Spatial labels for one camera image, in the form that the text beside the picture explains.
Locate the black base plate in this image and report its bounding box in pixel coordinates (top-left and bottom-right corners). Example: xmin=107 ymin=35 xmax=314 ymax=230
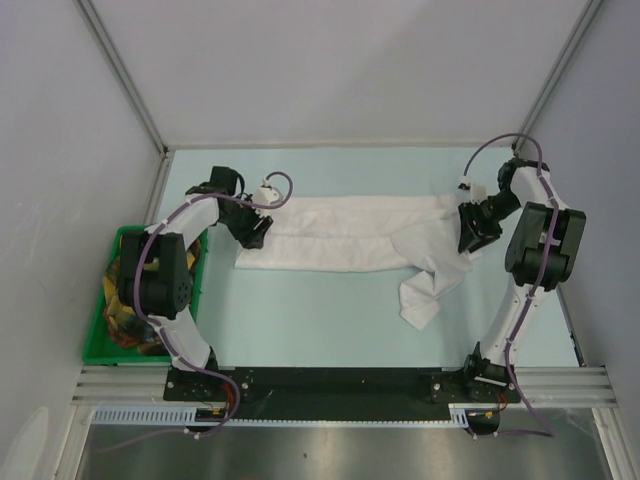
xmin=163 ymin=366 xmax=521 ymax=421

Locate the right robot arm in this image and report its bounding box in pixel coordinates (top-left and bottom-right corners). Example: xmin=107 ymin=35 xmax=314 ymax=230
xmin=458 ymin=158 xmax=586 ymax=403

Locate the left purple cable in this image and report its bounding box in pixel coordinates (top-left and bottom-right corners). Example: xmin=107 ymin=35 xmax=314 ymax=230
xmin=97 ymin=171 xmax=295 ymax=454

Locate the yellow plaid shirt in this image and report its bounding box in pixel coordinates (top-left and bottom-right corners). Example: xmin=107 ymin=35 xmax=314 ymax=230
xmin=102 ymin=229 xmax=206 ymax=356

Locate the white cable duct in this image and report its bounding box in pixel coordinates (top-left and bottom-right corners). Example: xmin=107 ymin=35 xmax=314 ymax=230
xmin=92 ymin=405 xmax=468 ymax=429

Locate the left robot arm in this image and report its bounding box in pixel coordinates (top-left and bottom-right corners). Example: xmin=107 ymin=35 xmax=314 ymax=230
xmin=117 ymin=166 xmax=290 ymax=400

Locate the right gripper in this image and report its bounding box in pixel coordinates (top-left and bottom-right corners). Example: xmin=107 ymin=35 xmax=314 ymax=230
xmin=458 ymin=189 xmax=522 ymax=253

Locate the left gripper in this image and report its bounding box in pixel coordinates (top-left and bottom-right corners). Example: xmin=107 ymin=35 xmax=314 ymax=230
xmin=219 ymin=194 xmax=272 ymax=250

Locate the white long sleeve shirt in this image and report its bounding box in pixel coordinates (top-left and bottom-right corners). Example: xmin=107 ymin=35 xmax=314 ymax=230
xmin=235 ymin=194 xmax=476 ymax=330

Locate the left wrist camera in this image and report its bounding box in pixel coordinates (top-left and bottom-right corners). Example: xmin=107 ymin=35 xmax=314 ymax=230
xmin=251 ymin=184 xmax=282 ymax=212

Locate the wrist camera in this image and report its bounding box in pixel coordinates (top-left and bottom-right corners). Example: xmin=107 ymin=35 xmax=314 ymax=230
xmin=251 ymin=184 xmax=282 ymax=212
xmin=458 ymin=180 xmax=488 ymax=204

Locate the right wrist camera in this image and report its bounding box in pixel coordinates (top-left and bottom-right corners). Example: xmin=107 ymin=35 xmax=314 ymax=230
xmin=458 ymin=180 xmax=488 ymax=204

